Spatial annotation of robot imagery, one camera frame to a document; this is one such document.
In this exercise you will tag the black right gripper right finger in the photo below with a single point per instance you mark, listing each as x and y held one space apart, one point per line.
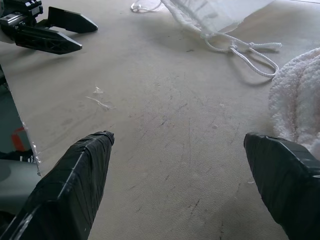
287 180

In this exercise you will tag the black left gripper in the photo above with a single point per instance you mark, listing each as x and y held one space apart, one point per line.
27 12

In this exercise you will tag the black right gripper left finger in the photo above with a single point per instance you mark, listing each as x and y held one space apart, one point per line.
72 185

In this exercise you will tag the white fluffy towel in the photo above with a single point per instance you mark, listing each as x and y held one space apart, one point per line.
297 100

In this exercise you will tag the red and black object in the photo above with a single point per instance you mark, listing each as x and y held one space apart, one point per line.
18 140

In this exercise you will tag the clear tape scrap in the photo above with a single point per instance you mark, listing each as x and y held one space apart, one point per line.
100 102

